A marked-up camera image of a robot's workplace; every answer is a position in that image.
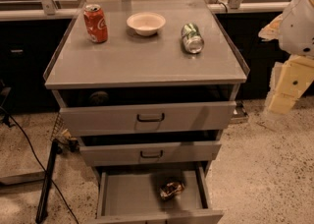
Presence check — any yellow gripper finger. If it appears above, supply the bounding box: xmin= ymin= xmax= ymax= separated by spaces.
xmin=267 ymin=93 xmax=296 ymax=114
xmin=265 ymin=62 xmax=283 ymax=108

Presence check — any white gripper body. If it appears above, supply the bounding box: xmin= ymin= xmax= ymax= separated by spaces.
xmin=276 ymin=55 xmax=314 ymax=98

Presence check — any orange can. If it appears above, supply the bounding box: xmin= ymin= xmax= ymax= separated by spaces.
xmin=159 ymin=181 xmax=185 ymax=201

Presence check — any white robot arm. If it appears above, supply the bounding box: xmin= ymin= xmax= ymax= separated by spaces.
xmin=258 ymin=0 xmax=314 ymax=115

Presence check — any green soda can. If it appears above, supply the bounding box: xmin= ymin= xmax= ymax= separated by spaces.
xmin=182 ymin=23 xmax=204 ymax=54

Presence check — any grey middle drawer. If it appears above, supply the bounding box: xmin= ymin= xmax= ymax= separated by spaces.
xmin=79 ymin=131 xmax=221 ymax=167

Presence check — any grey drawer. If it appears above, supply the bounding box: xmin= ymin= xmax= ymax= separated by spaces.
xmin=53 ymin=84 xmax=238 ymax=137
xmin=84 ymin=162 xmax=223 ymax=224
xmin=79 ymin=131 xmax=221 ymax=167

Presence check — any grey drawer cabinet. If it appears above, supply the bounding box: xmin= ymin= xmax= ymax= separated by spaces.
xmin=42 ymin=0 xmax=251 ymax=224

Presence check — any grey bottom drawer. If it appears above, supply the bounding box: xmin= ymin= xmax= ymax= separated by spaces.
xmin=84 ymin=162 xmax=223 ymax=224

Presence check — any round dark object in drawer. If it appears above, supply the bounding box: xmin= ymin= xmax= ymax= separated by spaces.
xmin=88 ymin=91 xmax=109 ymax=106

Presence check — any red soda can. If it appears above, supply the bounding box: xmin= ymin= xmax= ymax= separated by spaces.
xmin=83 ymin=4 xmax=108 ymax=43

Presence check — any grey top drawer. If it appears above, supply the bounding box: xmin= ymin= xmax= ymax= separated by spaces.
xmin=53 ymin=84 xmax=238 ymax=137

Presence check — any white bowl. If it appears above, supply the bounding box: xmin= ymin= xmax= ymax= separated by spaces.
xmin=127 ymin=12 xmax=166 ymax=36

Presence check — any black metal bar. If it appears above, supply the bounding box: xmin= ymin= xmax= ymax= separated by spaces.
xmin=35 ymin=140 xmax=58 ymax=224

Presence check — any small wire cart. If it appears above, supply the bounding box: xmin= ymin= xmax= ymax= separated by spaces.
xmin=50 ymin=114 xmax=79 ymax=154

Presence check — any black floor cable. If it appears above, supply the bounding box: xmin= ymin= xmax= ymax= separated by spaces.
xmin=0 ymin=106 xmax=79 ymax=224

